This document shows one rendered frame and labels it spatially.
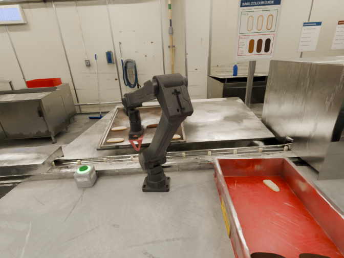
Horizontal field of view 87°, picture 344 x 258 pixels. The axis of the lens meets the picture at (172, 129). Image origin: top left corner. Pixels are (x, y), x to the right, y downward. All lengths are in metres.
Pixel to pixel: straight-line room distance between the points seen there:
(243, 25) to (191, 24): 2.66
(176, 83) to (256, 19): 1.34
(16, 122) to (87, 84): 1.80
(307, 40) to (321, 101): 4.70
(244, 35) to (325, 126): 1.03
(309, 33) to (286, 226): 5.16
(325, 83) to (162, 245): 0.86
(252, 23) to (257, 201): 1.36
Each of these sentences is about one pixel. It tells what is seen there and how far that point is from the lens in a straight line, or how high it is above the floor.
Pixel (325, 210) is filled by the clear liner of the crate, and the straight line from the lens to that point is 0.78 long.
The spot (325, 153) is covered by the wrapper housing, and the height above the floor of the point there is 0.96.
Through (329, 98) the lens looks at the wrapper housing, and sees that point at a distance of 0.95.
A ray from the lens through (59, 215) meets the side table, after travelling 0.88.
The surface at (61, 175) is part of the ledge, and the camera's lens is 1.06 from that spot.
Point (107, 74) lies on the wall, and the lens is 4.76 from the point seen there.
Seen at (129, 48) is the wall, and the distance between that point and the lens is 4.61.
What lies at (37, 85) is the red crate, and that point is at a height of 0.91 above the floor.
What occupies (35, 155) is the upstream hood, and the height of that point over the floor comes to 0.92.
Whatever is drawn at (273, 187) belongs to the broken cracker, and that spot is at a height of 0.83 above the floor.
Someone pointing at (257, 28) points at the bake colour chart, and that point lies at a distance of 1.77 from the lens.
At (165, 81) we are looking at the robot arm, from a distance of 0.49.
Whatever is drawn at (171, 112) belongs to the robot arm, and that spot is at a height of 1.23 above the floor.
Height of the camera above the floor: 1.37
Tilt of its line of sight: 23 degrees down
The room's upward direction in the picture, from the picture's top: 3 degrees counter-clockwise
